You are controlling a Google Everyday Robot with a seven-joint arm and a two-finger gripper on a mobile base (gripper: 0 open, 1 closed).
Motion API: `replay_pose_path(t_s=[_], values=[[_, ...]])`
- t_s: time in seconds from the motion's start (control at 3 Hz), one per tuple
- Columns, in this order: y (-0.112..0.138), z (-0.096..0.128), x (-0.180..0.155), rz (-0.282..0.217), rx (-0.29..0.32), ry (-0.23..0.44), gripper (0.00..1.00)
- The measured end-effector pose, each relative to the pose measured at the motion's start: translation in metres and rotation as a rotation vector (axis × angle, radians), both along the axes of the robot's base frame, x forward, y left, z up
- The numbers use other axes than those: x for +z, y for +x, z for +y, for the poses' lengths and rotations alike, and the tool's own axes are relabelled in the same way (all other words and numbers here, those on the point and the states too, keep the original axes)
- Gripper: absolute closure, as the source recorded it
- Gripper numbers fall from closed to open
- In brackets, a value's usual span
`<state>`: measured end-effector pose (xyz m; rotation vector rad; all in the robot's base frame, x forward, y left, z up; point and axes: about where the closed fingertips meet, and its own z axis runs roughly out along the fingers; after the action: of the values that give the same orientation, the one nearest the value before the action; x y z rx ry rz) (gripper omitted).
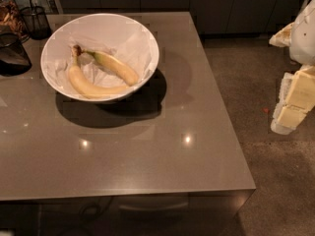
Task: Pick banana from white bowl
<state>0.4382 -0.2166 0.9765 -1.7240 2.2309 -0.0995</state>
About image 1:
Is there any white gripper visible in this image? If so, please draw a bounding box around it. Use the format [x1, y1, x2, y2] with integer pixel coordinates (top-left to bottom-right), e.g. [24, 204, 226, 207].
[269, 0, 315, 135]

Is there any banana with green stem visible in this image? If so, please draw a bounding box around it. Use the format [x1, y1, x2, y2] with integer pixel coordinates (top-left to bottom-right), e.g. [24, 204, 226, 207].
[83, 49, 139, 86]

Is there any white paper bowl liner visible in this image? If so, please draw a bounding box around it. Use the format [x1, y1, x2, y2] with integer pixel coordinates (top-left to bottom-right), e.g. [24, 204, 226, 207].
[40, 21, 159, 101]

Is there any white bowl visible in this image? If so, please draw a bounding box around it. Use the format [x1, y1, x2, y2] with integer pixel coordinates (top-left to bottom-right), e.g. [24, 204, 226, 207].
[40, 13, 159, 102]

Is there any yellow banana at bowl front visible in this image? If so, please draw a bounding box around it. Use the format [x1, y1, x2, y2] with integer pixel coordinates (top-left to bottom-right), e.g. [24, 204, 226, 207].
[68, 45, 128, 99]

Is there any dark glass bowl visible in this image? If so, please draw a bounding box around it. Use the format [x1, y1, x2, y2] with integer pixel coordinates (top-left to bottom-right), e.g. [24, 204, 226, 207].
[0, 32, 32, 76]

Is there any black mesh pen cup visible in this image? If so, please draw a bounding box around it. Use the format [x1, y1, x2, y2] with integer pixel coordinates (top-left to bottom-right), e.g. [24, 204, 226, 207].
[21, 6, 52, 40]

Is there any brown snack jar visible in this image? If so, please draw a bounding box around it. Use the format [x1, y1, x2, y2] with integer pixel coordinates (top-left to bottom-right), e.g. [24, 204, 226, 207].
[0, 0, 28, 39]

